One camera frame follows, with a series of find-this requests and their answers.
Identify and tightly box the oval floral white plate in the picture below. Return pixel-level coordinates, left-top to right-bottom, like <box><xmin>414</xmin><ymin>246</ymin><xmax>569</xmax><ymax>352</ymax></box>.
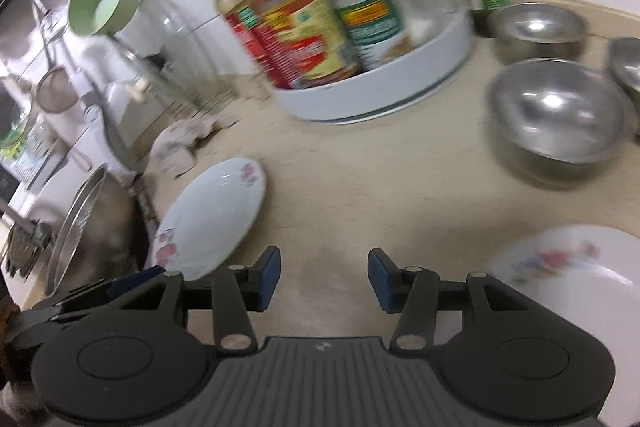
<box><xmin>151</xmin><ymin>157</ymin><xmax>267</xmax><ymax>282</ymax></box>

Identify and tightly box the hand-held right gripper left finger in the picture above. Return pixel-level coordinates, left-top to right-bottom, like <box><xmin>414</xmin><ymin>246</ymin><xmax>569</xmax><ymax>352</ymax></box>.
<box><xmin>107</xmin><ymin>246</ymin><xmax>281</xmax><ymax>354</ymax></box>

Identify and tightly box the steel cooking pot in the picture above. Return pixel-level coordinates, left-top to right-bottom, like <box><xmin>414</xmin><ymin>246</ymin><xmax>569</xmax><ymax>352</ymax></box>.
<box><xmin>60</xmin><ymin>187</ymin><xmax>152</xmax><ymax>300</ymax></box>

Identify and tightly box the glass pot lid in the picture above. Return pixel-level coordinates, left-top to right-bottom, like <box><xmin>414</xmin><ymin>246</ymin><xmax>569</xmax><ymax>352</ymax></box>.
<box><xmin>44</xmin><ymin>163</ymin><xmax>110</xmax><ymax>297</ymax></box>

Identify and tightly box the round floral white plate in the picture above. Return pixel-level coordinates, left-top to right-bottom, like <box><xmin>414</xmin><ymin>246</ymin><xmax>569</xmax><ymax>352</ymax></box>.
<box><xmin>487</xmin><ymin>224</ymin><xmax>640</xmax><ymax>427</ymax></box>

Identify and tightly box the clear glass jar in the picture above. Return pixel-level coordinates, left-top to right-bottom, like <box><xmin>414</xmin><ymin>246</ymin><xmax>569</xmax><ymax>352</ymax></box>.
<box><xmin>107</xmin><ymin>0</ymin><xmax>242</xmax><ymax>110</ymax></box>

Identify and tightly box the crumpled dish cloth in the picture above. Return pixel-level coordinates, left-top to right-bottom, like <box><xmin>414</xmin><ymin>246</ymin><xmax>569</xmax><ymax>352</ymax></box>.
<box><xmin>149</xmin><ymin>116</ymin><xmax>237</xmax><ymax>178</ymax></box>

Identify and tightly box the metal mesh strainer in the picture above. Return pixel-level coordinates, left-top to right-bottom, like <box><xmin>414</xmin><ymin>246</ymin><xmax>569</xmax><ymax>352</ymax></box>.
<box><xmin>34</xmin><ymin>66</ymin><xmax>82</xmax><ymax>114</ymax></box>

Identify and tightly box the large stainless steel bowl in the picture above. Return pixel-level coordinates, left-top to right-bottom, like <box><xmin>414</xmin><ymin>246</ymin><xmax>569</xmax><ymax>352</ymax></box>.
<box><xmin>487</xmin><ymin>58</ymin><xmax>635</xmax><ymax>188</ymax></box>

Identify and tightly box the white rotating condiment rack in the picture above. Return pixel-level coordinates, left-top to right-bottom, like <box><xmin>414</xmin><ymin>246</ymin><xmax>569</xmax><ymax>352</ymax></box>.
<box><xmin>272</xmin><ymin>4</ymin><xmax>474</xmax><ymax>126</ymax></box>

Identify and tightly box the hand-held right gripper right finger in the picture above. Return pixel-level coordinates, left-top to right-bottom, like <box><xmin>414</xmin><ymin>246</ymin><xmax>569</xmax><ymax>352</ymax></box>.
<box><xmin>367</xmin><ymin>248</ymin><xmax>538</xmax><ymax>354</ymax></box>

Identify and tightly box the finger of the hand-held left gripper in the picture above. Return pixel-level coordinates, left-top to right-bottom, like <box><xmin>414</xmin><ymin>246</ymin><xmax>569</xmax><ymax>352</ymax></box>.
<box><xmin>30</xmin><ymin>266</ymin><xmax>168</xmax><ymax>325</ymax></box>

